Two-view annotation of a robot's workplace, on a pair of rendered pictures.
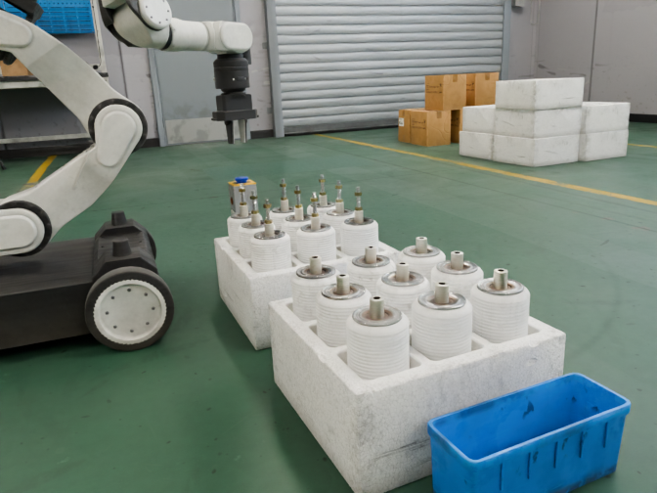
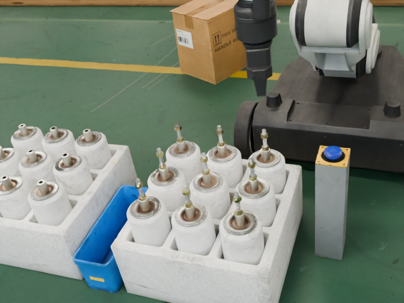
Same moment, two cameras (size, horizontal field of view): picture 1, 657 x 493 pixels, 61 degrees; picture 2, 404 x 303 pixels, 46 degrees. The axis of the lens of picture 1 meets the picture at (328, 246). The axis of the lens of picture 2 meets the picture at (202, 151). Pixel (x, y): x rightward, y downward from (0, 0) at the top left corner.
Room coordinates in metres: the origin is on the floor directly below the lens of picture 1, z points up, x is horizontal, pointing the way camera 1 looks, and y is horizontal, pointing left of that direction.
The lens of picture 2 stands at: (2.10, -0.53, 1.00)
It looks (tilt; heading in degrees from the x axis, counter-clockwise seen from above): 36 degrees down; 138
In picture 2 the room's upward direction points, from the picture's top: 10 degrees counter-clockwise
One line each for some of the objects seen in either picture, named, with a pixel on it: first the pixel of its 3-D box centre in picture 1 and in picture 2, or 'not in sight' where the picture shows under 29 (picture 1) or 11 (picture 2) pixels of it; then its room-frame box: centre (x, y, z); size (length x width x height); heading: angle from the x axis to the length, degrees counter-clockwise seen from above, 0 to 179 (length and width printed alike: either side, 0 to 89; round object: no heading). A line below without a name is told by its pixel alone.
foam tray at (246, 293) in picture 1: (302, 276); (216, 228); (1.43, 0.07, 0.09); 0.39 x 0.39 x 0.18; 22
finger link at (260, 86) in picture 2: (243, 130); (260, 84); (1.51, 0.21, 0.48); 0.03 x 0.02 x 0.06; 38
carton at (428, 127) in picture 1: (430, 127); not in sight; (5.11, -0.97, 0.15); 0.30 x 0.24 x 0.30; 19
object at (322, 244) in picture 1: (317, 263); (171, 202); (1.32, 0.03, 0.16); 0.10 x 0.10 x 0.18
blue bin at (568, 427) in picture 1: (528, 446); not in sight; (0.70, -0.28, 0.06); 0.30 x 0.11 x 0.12; 114
